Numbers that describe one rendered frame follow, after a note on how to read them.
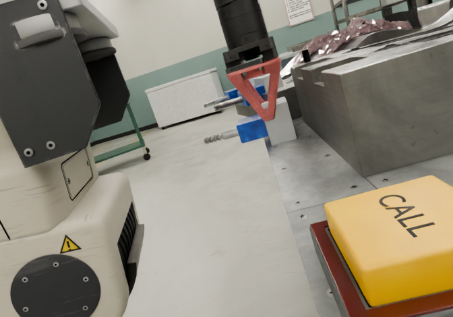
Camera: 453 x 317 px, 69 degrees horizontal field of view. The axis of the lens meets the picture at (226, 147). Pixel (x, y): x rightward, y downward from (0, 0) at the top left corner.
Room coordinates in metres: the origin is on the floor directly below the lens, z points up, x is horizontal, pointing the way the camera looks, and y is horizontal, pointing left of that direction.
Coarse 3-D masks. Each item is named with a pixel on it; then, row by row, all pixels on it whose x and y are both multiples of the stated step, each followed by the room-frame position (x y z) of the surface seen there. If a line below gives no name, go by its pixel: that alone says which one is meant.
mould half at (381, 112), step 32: (416, 32) 0.48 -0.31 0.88; (320, 64) 0.39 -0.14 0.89; (352, 64) 0.29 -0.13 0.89; (384, 64) 0.25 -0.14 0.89; (416, 64) 0.25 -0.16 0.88; (448, 64) 0.24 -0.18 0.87; (320, 96) 0.34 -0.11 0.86; (352, 96) 0.25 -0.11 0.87; (384, 96) 0.25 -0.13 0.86; (416, 96) 0.25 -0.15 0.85; (448, 96) 0.25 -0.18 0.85; (320, 128) 0.39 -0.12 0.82; (352, 128) 0.25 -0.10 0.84; (384, 128) 0.25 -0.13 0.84; (416, 128) 0.25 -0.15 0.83; (448, 128) 0.25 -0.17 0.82; (352, 160) 0.27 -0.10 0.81; (384, 160) 0.25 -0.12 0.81; (416, 160) 0.25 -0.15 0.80
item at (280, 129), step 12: (264, 108) 0.44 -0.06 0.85; (276, 108) 0.43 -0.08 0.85; (288, 108) 0.43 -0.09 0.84; (240, 120) 0.48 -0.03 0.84; (252, 120) 0.45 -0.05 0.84; (276, 120) 0.43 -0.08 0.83; (288, 120) 0.43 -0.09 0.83; (228, 132) 0.47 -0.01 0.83; (240, 132) 0.45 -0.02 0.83; (252, 132) 0.44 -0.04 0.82; (264, 132) 0.44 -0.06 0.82; (276, 132) 0.43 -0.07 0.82; (288, 132) 0.43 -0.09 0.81
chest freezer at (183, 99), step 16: (176, 80) 7.09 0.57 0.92; (192, 80) 7.02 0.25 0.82; (208, 80) 6.94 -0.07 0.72; (160, 96) 7.21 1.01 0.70; (176, 96) 7.13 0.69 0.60; (192, 96) 7.05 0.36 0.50; (208, 96) 6.96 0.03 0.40; (160, 112) 7.24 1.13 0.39; (176, 112) 7.16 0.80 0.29; (192, 112) 7.07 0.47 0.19; (208, 112) 6.99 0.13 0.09
